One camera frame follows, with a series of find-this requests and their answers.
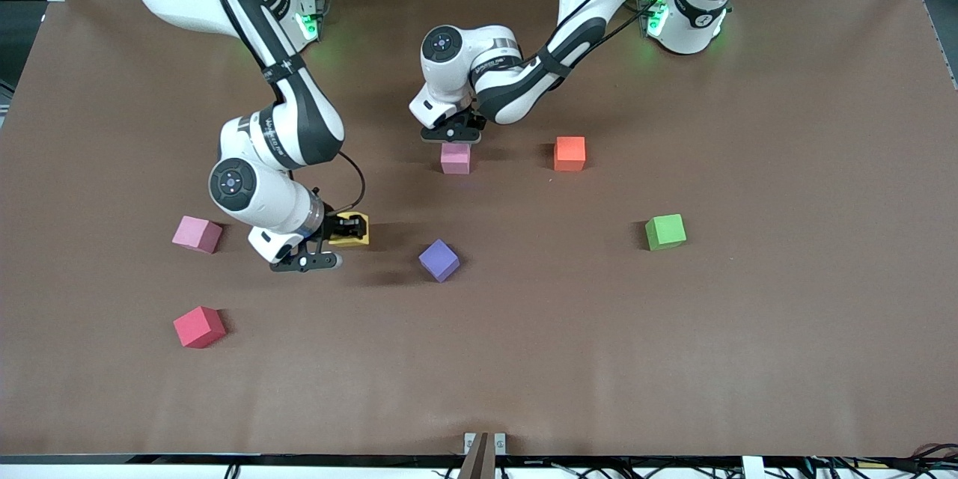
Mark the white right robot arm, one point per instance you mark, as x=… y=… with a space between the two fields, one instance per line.
x=299 y=120

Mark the purple foam cube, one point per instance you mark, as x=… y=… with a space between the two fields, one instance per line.
x=438 y=260

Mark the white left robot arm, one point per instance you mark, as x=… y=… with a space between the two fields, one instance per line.
x=516 y=82

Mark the pink foam cube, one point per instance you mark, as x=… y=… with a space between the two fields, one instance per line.
x=455 y=159
x=197 y=233

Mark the orange foam cube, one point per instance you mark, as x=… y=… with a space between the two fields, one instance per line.
x=569 y=153

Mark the green foam cube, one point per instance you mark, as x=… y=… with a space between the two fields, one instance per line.
x=665 y=231

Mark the metal table edge clamp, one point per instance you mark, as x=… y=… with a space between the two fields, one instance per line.
x=485 y=453

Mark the red foam cube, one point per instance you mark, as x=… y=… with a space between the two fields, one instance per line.
x=199 y=327

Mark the brown paper table cover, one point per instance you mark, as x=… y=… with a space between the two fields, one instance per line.
x=599 y=359

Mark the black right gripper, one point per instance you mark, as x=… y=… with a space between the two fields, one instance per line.
x=334 y=227

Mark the yellow foam cube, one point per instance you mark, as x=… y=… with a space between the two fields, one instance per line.
x=350 y=242

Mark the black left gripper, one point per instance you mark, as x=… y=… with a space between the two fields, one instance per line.
x=467 y=122

